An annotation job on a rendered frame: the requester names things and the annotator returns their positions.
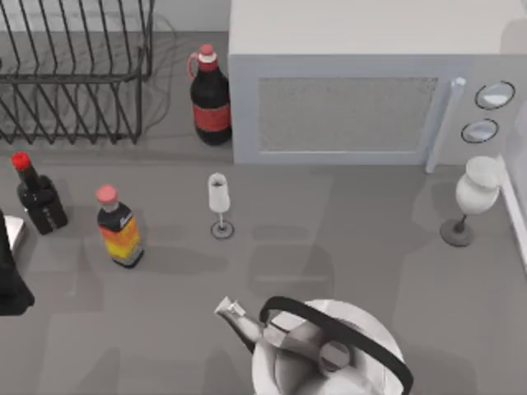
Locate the dark cola bottle red label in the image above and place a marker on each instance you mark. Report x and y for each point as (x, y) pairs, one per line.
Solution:
(211, 103)

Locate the narrow white flute glass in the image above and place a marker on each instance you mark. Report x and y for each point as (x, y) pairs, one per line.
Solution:
(218, 197)

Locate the orange yellow label bottle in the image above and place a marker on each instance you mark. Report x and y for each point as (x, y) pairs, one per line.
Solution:
(119, 230)

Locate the black sauce bottle red cap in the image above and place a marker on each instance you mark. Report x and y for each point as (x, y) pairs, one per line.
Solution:
(41, 201)

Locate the small microwave knob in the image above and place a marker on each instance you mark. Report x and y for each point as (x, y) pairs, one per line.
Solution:
(479, 131)

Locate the wide white wine glass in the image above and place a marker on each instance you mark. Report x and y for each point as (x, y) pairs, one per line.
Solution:
(477, 189)

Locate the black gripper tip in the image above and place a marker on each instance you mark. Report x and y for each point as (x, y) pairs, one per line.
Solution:
(10, 284)

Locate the pale microwave oven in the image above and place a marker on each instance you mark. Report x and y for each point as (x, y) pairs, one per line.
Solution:
(329, 61)

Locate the large microwave knob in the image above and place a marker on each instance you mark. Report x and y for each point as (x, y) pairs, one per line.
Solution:
(495, 94)

